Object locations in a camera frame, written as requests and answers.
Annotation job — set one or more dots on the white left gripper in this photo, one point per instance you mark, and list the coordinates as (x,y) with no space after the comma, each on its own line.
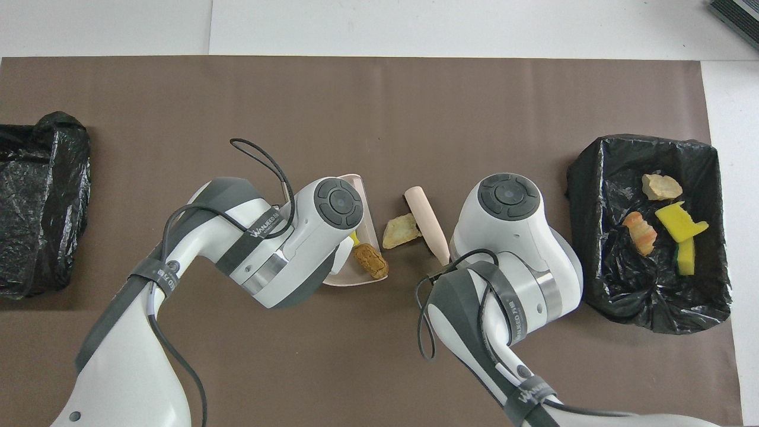
(343,256)

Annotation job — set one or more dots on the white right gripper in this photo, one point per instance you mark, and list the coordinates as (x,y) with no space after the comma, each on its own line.
(459,252)

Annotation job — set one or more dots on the green and yellow sponge piece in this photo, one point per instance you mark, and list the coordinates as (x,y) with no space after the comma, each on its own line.
(354,238)

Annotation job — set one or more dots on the brown oval sponge piece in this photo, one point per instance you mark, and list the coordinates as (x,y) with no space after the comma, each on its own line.
(370,261)

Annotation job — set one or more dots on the beige plastic dustpan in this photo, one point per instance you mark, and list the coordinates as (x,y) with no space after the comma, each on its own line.
(367,225)

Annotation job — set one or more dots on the pale yellow sponge chunk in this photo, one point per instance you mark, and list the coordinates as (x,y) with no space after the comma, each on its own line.
(640,233)
(402,231)
(661,187)

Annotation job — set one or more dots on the notched yellow sponge piece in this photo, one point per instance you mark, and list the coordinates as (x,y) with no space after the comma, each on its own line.
(681,222)

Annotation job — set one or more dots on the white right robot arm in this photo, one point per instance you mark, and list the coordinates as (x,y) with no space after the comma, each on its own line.
(510,196)

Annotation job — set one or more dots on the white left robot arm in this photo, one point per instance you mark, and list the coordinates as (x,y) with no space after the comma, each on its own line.
(339,201)

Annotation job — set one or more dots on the black bag lined bin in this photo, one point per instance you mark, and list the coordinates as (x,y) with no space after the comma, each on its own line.
(622,284)
(41,207)

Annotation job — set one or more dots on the brown paper table mat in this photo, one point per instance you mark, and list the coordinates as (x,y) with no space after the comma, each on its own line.
(356,356)

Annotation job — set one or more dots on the grey ribbed device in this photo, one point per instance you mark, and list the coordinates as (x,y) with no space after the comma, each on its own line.
(738,15)

